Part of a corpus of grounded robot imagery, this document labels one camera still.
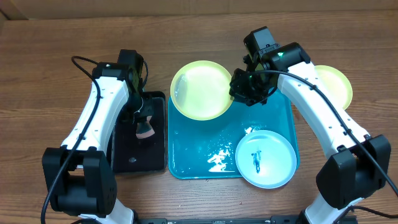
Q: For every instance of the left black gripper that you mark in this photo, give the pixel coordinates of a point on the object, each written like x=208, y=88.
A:
x=126, y=117

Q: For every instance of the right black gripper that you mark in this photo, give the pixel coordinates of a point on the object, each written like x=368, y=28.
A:
x=242, y=94

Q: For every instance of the green and pink sponge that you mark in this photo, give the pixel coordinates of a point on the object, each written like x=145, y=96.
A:
x=144, y=129

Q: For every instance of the yellow plate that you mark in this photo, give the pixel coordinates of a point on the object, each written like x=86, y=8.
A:
x=337, y=84
x=200, y=90

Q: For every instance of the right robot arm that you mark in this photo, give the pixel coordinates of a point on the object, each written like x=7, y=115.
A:
x=357, y=163

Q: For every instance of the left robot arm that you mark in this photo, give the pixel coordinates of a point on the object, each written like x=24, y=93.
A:
x=79, y=178

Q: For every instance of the black water tray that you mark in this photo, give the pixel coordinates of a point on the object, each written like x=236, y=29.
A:
x=128, y=154

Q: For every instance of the teal plastic tray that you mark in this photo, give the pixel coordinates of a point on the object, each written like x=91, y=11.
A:
x=205, y=149

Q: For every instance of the light blue plate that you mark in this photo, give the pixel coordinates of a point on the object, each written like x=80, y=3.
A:
x=265, y=159

